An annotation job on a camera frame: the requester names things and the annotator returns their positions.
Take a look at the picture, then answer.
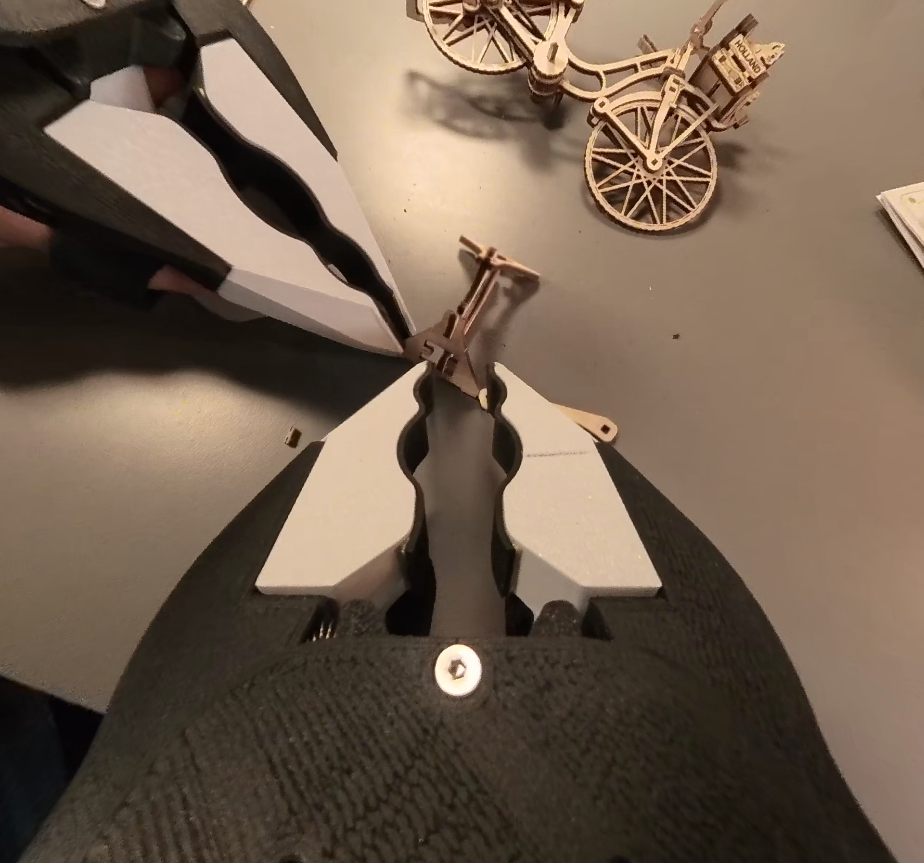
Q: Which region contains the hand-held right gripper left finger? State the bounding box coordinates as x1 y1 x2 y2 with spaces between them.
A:
256 364 436 635

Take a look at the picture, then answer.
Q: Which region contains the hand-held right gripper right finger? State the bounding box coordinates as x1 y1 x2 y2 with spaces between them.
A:
489 364 667 635

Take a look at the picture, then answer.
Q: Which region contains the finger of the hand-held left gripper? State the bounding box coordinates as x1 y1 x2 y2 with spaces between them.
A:
43 98 407 356
197 35 407 337

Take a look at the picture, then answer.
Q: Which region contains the wooden bicycle model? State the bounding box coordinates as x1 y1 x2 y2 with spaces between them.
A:
400 0 788 232

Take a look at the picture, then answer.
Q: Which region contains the person's left hand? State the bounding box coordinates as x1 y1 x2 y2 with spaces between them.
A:
0 203 219 312

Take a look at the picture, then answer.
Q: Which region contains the paper instruction booklet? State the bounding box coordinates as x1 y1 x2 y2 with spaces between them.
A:
876 182 924 267

